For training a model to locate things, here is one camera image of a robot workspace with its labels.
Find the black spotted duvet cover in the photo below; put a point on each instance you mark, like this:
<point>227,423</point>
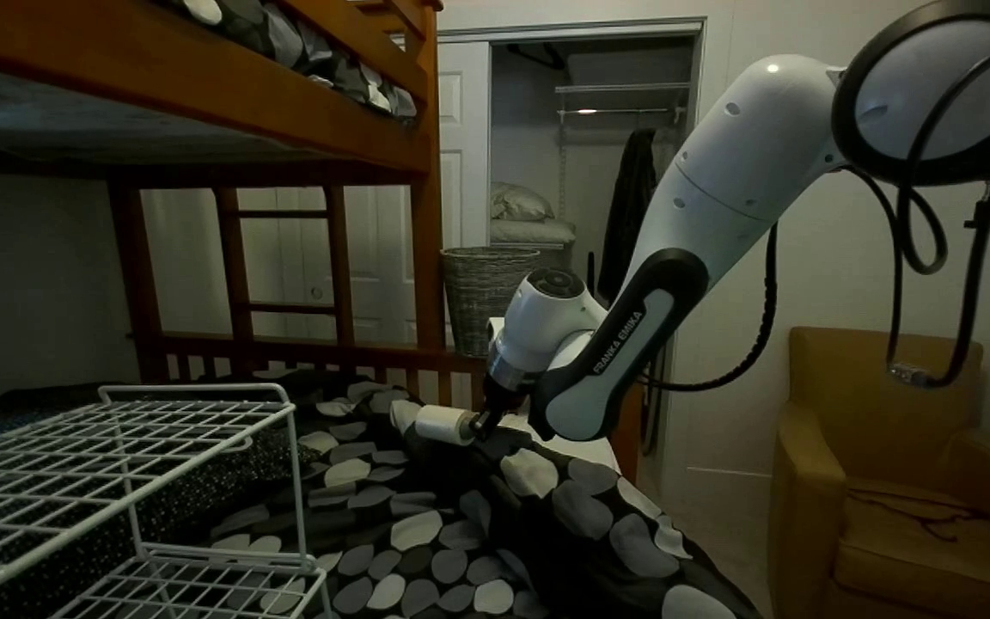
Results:
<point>427,518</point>

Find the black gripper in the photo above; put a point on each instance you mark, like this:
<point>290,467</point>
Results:
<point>506,401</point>

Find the white closet door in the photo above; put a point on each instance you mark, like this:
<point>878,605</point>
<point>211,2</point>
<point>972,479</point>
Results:
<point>465,142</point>

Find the white bed sheet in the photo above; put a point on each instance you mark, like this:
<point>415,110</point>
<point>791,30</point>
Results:
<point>602,453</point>

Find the dark hanging garment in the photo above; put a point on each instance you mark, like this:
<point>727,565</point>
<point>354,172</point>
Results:
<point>629,192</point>

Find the wooden bunk bed frame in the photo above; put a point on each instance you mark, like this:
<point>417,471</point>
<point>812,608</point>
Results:
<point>174,71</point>

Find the woven laundry basket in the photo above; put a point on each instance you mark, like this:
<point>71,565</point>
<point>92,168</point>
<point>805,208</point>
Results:
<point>478,288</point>

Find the white folded pillows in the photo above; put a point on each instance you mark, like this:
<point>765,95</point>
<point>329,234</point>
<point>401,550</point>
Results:
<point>518,210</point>

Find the spotted duvet on bunk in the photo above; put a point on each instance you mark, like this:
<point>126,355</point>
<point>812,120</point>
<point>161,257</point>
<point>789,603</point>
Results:
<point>312,53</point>

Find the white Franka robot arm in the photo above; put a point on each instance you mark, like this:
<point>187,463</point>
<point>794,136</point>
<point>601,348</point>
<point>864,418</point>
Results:
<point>724,184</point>

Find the yellow armchair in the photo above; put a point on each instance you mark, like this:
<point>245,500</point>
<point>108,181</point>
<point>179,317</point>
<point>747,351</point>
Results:
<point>894,494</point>

